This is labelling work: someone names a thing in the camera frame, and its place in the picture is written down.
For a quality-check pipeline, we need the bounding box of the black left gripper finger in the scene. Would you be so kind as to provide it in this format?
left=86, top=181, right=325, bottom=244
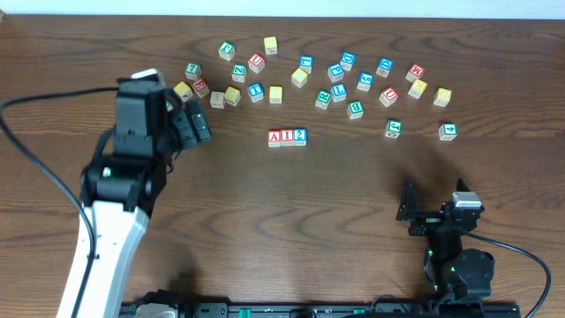
left=186, top=100, right=211, bottom=142
left=172, top=105, right=199, bottom=150

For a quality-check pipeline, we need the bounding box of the red A block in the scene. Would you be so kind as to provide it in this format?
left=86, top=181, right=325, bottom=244
left=267, top=130, right=282, bottom=148

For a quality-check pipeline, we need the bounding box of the red I block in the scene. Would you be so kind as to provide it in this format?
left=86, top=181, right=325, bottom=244
left=281, top=129, right=294, bottom=147

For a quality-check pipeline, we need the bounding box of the blue 2 block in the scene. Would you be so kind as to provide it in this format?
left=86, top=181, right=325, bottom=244
left=293, top=128, right=307, bottom=146

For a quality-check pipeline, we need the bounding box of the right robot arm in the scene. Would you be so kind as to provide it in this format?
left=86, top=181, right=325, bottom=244
left=396, top=178, right=494, bottom=302

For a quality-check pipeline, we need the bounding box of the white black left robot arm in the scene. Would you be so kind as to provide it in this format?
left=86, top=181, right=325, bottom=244
left=57, top=100, right=211, bottom=317

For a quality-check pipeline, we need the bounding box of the plain I wooden block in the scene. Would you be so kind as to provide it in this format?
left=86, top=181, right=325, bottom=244
left=210, top=92, right=225, bottom=109

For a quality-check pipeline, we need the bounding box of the red E block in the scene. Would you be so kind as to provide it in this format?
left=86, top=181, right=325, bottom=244
left=192, top=78, right=209, bottom=98

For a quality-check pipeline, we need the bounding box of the yellow O block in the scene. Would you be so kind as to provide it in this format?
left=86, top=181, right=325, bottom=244
left=224, top=87, right=241, bottom=106

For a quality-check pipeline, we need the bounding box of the green 7 block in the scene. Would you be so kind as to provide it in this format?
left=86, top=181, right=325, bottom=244
left=185, top=62, right=202, bottom=81

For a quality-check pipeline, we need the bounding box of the green 4 block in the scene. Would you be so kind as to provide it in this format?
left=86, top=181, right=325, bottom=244
left=438, top=123, right=458, bottom=141

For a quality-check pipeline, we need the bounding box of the green Z block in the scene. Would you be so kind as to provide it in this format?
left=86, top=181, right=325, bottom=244
left=231, top=64, right=246, bottom=83

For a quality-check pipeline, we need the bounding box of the blue T block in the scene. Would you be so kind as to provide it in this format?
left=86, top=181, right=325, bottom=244
left=247, top=82, right=264, bottom=102

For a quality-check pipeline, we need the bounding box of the green J block top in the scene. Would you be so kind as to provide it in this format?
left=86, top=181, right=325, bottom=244
left=218, top=42, right=236, bottom=61

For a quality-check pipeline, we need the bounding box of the green j block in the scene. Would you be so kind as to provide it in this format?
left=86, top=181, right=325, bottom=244
left=384, top=119, right=403, bottom=139
left=218, top=42, right=236, bottom=61

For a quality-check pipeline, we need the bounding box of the green J block lower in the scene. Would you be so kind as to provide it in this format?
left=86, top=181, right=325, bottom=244
left=384, top=119, right=403, bottom=139

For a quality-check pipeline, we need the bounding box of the yellow S block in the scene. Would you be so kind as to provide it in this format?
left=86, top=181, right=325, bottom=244
left=269, top=86, right=283, bottom=104

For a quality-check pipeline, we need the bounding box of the red U block left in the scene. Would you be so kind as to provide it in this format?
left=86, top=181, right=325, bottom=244
left=248, top=53, right=266, bottom=73

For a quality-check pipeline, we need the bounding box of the red u block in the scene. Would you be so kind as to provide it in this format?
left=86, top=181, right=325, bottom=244
left=379, top=87, right=398, bottom=107
left=248, top=53, right=266, bottom=73

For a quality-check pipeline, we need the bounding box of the yellow G block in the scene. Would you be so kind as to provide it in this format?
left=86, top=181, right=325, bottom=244
left=433, top=87, right=452, bottom=107

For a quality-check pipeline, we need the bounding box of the yellow block top row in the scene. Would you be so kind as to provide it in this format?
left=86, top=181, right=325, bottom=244
left=264, top=36, right=278, bottom=55

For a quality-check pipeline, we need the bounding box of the yellow X block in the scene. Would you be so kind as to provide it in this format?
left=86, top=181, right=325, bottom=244
left=408, top=79, right=427, bottom=99

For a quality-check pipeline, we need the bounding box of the yellow block centre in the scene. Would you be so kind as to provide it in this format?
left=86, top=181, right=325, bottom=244
left=291, top=68, right=308, bottom=88

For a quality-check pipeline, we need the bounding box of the green B block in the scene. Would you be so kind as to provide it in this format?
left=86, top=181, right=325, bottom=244
left=347, top=101, right=365, bottom=119

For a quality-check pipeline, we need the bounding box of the red U block right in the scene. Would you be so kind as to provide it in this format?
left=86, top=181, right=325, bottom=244
left=379, top=87, right=398, bottom=107

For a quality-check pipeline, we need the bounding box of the blue L block upper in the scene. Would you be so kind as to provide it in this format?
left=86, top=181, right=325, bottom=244
left=299, top=55, right=313, bottom=74

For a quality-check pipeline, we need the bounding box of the blue l block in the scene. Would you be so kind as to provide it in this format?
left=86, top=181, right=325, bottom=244
left=331, top=83, right=347, bottom=102
left=299, top=55, right=313, bottom=74

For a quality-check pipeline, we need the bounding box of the red M block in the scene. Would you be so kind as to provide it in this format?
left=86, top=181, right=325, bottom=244
left=405, top=64, right=426, bottom=82

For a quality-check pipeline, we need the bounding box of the green R block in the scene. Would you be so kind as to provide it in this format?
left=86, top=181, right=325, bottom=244
left=315, top=90, right=332, bottom=110

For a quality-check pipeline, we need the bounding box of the blue 5 block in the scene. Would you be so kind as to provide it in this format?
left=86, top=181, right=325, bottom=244
left=357, top=72, right=374, bottom=92

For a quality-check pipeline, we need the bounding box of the blue L block lower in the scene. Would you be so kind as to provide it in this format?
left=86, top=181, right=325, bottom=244
left=331, top=83, right=347, bottom=102

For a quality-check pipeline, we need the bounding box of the blue D block right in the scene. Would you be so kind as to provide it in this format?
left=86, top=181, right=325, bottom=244
left=376, top=57, right=394, bottom=78

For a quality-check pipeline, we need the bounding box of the blue P block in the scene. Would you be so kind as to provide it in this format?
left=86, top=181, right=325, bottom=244
left=328, top=64, right=345, bottom=83

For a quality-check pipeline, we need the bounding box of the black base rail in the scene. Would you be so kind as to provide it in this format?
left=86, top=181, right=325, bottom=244
left=118, top=301, right=522, bottom=318

